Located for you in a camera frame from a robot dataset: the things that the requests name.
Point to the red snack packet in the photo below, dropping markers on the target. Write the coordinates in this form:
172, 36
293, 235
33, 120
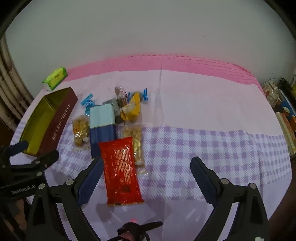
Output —
121, 171

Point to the silver foil snack packet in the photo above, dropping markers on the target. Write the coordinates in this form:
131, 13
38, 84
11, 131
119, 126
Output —
110, 103

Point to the purple checked cloth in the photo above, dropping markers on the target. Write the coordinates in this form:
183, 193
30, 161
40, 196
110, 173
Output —
208, 115

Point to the small blue candy wrapper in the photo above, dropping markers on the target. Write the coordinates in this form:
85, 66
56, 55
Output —
145, 94

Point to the brown tin box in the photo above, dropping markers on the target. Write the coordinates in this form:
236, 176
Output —
46, 120

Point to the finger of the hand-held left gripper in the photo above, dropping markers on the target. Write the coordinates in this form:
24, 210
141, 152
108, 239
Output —
19, 146
46, 158

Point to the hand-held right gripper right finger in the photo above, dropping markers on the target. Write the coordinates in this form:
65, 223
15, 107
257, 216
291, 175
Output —
203, 180

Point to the pink foam mat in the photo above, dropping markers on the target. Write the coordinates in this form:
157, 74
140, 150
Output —
185, 64

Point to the round brown snack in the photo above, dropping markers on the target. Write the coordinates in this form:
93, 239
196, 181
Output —
121, 93

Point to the green tissue pack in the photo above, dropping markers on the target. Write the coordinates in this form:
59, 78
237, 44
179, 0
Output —
55, 77

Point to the yellow clear snack packet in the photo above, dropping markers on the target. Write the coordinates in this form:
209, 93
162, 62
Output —
128, 113

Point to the crumpled patterned bag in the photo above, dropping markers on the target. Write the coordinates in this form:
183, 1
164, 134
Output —
270, 92

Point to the clear nut brittle packet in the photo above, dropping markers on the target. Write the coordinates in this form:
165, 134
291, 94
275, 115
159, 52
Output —
136, 139
81, 133

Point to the large blue candy wrapper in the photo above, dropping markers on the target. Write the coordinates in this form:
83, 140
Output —
86, 102

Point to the orange snack packet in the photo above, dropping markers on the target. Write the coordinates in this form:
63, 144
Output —
135, 100

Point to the light and dark blue packet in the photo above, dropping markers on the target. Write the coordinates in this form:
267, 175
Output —
101, 125

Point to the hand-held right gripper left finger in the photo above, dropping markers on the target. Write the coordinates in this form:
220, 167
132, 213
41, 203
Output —
90, 183

